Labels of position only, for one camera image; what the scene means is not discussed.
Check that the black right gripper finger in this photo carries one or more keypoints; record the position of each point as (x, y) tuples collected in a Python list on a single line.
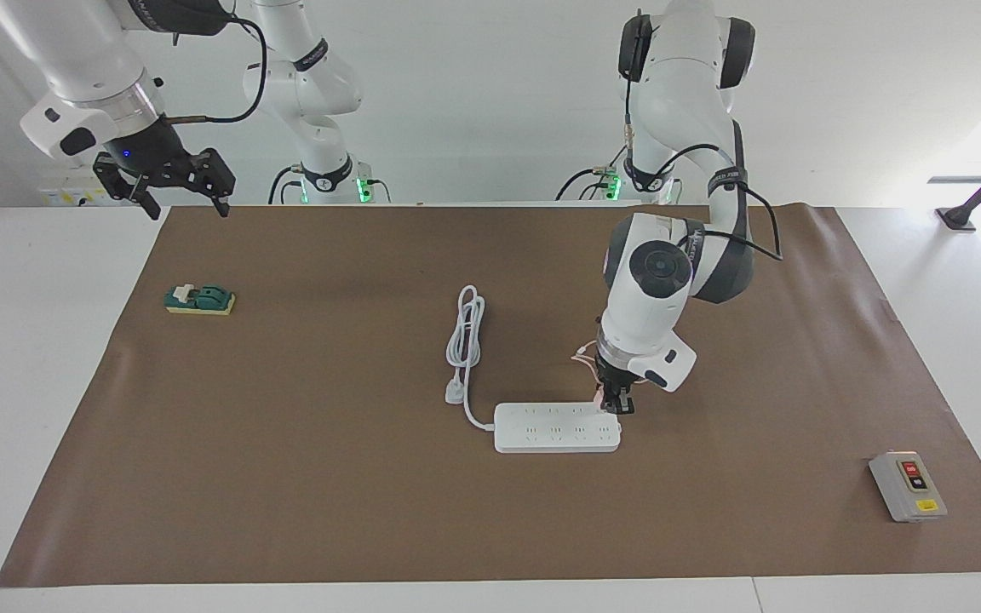
[(218, 177), (143, 191)]

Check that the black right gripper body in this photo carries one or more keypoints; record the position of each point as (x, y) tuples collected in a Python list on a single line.
[(154, 153)]

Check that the white wall outlet box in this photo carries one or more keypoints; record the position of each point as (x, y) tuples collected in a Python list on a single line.
[(69, 194)]

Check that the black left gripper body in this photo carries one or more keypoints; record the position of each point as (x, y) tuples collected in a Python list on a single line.
[(611, 370)]

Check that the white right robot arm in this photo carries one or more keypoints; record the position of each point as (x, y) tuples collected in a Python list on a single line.
[(82, 60)]

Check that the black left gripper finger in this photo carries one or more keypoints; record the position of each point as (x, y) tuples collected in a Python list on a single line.
[(609, 400), (627, 403)]

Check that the pink charger plug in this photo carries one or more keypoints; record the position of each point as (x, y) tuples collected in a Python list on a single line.
[(598, 398)]

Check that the white power strip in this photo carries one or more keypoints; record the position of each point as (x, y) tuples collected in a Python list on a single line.
[(554, 427)]

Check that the green knife switch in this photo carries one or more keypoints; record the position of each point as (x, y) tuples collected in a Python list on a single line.
[(201, 300)]

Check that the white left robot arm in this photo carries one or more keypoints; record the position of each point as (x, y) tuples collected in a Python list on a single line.
[(661, 281)]

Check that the grey push button box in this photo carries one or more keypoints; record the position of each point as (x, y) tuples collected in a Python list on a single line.
[(908, 487)]

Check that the brown table mat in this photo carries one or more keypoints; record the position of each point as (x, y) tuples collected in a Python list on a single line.
[(286, 494)]

